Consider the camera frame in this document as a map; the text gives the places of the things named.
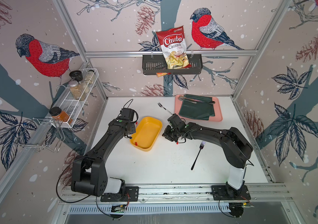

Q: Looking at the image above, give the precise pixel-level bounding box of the yellow plastic storage tray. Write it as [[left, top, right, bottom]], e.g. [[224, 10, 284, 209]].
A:
[[130, 116, 162, 152]]

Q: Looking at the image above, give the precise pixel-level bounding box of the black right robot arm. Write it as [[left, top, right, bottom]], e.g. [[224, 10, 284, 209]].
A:
[[163, 122, 253, 191]]

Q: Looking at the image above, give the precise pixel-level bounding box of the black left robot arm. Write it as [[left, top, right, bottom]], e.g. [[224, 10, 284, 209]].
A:
[[71, 118, 135, 199]]

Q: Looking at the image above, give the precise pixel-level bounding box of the purple black fork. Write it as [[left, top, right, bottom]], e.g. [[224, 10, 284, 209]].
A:
[[191, 141, 205, 170]]

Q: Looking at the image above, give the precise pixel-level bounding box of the silver fork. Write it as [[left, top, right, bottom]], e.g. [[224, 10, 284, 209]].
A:
[[158, 103, 173, 116]]

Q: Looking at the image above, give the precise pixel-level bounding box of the dark green cloth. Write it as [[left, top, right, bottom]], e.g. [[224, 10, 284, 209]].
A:
[[179, 94, 216, 120]]

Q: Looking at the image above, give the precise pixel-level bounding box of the dark spoon on cloth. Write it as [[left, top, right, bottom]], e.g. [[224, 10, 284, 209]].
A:
[[178, 96, 215, 105]]

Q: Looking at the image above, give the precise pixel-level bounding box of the pink plastic tray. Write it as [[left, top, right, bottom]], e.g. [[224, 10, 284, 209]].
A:
[[174, 95, 223, 122]]

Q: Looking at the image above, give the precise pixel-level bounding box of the clear spice jar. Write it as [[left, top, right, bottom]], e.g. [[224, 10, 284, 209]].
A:
[[84, 70, 96, 87]]

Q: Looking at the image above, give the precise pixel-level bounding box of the silver lid spice jar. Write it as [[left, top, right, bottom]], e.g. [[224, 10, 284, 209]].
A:
[[68, 80, 86, 101]]

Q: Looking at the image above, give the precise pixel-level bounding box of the orange spice jar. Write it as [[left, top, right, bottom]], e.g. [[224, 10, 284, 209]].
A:
[[49, 106, 73, 124]]

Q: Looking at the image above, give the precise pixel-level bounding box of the black lid spice jar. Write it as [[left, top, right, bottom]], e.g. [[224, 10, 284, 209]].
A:
[[69, 70, 83, 83]]

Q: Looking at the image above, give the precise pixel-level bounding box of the red Chuba chips bag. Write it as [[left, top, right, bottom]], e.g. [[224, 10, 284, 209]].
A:
[[156, 26, 191, 70]]

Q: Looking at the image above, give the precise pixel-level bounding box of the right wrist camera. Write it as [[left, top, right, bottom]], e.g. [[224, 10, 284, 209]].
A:
[[167, 114, 186, 129]]

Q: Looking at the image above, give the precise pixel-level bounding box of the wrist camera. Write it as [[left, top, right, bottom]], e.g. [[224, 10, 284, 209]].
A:
[[167, 114, 186, 129], [119, 108, 138, 123]]

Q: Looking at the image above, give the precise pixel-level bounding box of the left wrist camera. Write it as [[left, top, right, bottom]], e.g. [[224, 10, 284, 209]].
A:
[[119, 108, 138, 123]]

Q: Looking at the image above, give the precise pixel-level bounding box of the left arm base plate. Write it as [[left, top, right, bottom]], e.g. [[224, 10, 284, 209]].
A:
[[100, 186, 139, 203]]

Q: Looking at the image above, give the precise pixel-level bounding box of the white wire spice rack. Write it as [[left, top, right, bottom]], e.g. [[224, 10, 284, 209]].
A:
[[54, 68, 98, 132]]

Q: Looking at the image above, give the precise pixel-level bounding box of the black wall basket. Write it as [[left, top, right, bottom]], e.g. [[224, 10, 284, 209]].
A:
[[142, 54, 203, 75]]

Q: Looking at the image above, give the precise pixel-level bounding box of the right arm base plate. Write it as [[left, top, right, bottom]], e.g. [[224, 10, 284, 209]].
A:
[[210, 184, 251, 201]]

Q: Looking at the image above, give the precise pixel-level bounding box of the chrome wire rack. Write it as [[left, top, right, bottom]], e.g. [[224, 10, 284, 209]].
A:
[[14, 117, 66, 153]]

